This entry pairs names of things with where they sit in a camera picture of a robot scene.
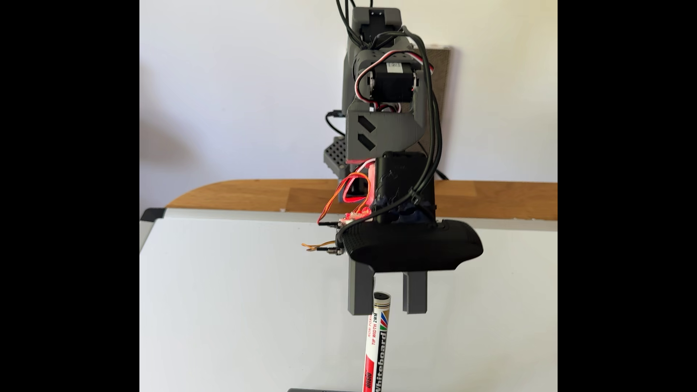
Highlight brown panel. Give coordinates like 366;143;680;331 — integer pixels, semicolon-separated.
419;48;452;180

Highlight black oval webcam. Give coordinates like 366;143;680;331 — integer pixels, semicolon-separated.
339;219;484;273

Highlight small circuit board with pins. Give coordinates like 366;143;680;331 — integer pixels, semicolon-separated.
302;212;352;257

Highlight white whiteboard marker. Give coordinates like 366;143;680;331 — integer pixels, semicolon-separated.
362;292;392;392

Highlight grey perforated controller box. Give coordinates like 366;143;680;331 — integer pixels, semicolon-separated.
324;136;349;180

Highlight black power cable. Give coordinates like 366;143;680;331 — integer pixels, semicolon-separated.
326;110;347;137

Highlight whiteboard with aluminium frame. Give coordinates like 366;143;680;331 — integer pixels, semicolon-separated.
139;208;558;392

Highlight orange and red wires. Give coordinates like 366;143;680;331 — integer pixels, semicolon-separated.
317;171;376;225

